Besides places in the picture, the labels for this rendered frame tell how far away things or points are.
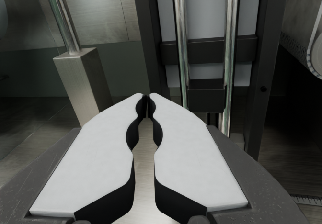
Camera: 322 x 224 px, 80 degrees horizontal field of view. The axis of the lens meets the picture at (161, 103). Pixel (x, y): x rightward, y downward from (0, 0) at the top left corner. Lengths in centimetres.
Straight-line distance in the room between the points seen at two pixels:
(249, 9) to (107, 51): 64
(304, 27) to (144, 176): 46
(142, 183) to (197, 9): 39
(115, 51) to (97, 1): 18
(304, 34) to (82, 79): 52
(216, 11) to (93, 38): 63
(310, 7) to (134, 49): 55
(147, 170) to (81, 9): 61
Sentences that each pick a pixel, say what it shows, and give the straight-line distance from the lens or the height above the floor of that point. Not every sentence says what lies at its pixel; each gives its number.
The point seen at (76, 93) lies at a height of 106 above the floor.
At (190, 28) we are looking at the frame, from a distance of 28.
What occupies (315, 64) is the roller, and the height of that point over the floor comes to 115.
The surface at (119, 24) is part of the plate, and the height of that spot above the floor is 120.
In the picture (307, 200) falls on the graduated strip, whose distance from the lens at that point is 52.
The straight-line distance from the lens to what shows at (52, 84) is 91.
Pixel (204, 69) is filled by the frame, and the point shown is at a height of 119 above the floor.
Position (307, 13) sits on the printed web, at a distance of 45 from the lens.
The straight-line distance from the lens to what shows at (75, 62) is 58.
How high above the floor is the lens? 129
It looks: 30 degrees down
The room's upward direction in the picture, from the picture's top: 8 degrees counter-clockwise
